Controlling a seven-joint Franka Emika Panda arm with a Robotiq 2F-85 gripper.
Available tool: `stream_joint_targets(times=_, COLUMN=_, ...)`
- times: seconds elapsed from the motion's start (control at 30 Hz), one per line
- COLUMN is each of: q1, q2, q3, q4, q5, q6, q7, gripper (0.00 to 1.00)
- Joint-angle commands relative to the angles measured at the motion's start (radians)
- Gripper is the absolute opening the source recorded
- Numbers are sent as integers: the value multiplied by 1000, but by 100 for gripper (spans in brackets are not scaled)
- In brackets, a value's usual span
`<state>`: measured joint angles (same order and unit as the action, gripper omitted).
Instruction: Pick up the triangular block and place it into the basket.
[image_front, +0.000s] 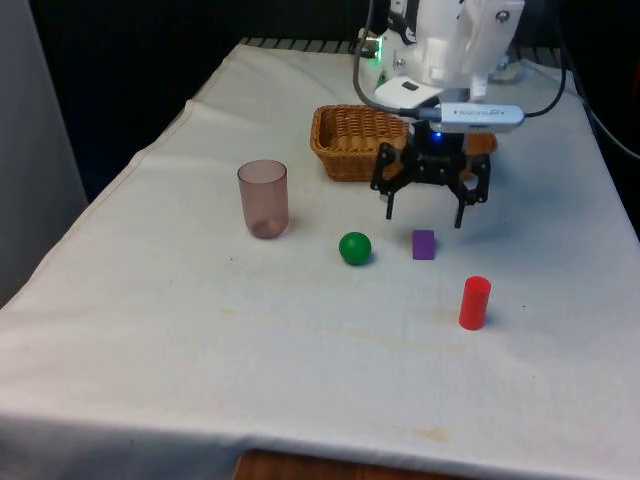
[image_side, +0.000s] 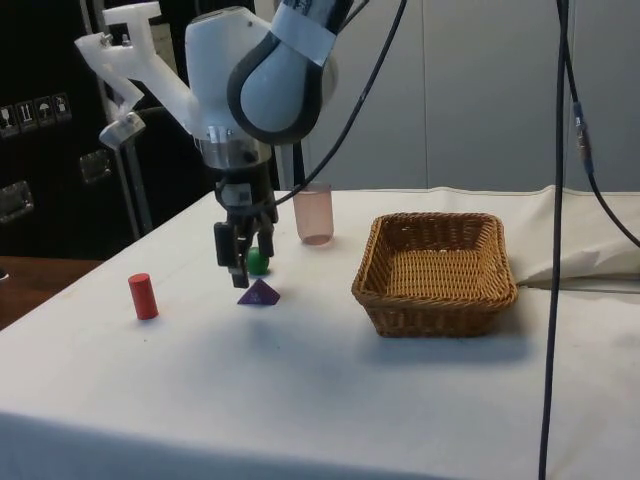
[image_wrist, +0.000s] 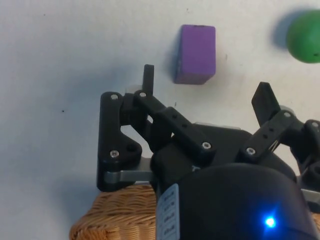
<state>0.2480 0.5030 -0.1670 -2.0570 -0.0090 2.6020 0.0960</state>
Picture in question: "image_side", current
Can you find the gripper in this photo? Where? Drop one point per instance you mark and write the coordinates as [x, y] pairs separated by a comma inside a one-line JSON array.
[[247, 192]]

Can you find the purple triangular block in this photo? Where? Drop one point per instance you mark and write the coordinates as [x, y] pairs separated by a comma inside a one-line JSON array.
[[260, 296]]

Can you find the red cylinder block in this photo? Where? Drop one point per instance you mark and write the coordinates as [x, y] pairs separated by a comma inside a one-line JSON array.
[[144, 297]]

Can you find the wicker basket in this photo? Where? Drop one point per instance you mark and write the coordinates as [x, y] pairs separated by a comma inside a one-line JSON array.
[[430, 310]]

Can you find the green ball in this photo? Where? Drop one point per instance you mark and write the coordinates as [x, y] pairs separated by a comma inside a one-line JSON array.
[[258, 264]]

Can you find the see-through pink cup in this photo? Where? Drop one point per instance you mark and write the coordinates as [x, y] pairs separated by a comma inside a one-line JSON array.
[[314, 215]]

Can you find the grey metal pole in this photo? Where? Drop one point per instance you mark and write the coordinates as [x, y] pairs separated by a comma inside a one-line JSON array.
[[132, 195]]

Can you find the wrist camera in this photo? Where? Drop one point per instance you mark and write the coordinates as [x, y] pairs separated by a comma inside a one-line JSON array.
[[150, 80]]

